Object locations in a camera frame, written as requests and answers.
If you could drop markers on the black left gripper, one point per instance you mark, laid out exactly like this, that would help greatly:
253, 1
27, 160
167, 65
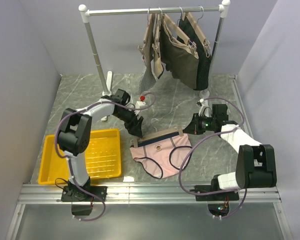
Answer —
134, 126

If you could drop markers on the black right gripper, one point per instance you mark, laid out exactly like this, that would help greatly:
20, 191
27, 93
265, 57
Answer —
194, 127

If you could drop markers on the beige clip hanger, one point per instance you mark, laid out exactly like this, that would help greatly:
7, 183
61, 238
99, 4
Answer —
177, 130

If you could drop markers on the pink underwear navy trim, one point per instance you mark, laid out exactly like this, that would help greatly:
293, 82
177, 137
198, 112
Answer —
162, 157

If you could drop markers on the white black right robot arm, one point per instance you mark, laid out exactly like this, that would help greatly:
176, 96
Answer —
255, 165

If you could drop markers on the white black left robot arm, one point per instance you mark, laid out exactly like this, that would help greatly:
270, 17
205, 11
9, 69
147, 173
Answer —
72, 138

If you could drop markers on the grey striped hanging underwear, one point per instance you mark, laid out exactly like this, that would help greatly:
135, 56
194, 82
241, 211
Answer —
147, 80

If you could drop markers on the beige hanging underwear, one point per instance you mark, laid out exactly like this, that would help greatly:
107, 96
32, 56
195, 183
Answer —
158, 68

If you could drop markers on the olive green hanging underwear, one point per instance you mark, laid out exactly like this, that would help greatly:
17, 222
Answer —
181, 64

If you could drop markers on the black dotted hanging underwear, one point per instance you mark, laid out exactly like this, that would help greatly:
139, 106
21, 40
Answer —
204, 62

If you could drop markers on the yellow plastic tray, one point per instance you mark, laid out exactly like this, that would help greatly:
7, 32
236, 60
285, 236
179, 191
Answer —
102, 158

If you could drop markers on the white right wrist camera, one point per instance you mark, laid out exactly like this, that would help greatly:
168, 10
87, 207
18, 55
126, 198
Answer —
204, 109

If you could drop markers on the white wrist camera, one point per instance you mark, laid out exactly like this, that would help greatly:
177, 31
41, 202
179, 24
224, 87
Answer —
141, 103
204, 109

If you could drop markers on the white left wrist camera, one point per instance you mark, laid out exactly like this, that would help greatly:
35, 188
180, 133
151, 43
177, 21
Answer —
141, 103

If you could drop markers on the aluminium mounting rail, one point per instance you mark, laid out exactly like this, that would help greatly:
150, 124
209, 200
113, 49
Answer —
148, 211

